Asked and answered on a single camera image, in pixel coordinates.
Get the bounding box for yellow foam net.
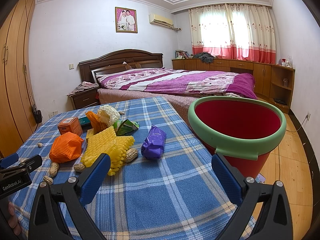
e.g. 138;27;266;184
81;127;135;176

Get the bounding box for orange wrapper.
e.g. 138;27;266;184
86;111;108;134

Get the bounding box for orange cardboard box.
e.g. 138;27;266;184
57;117;83;136

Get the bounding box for green snack wrapper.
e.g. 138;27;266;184
113;119;139;136

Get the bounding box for white foam net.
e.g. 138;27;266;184
97;105;120;126

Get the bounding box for purple plastic bag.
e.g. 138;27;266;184
141;125;167;160

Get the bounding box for teal white carton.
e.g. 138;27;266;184
79;116;92;130

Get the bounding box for person's left hand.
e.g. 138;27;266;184
8;202;21;236

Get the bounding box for peanut shell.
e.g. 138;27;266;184
49;162;60;178

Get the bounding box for blue plaid tablecloth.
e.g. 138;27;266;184
8;96;256;240

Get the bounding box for peanut beside yellow net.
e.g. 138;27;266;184
125;148;138;163

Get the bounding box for red bin green rim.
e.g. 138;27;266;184
188;96;286;178

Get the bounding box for black power strip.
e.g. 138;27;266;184
31;103;43;124

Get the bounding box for dark wooden nightstand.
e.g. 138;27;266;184
68;88;100;110

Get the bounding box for clothes on nightstand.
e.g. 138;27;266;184
67;81;99;96

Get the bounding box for long wooden cabinet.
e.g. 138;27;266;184
171;57;296;114

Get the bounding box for bed with purple quilt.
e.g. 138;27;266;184
97;68;257;121

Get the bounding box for grey clothes pile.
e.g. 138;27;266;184
193;52;215;64

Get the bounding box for dark wooden headboard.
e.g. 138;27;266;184
78;49;163;83

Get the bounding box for items on cabinet corner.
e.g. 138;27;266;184
278;56;293;69

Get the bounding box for books on cabinet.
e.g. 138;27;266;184
175;50;190;59

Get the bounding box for floral red curtain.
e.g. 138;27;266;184
188;3;276;64

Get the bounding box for framed wedding photo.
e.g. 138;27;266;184
115;7;138;33

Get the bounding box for cable on floor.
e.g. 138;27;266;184
285;113;311;133

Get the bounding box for wall air conditioner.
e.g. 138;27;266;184
149;14;174;29

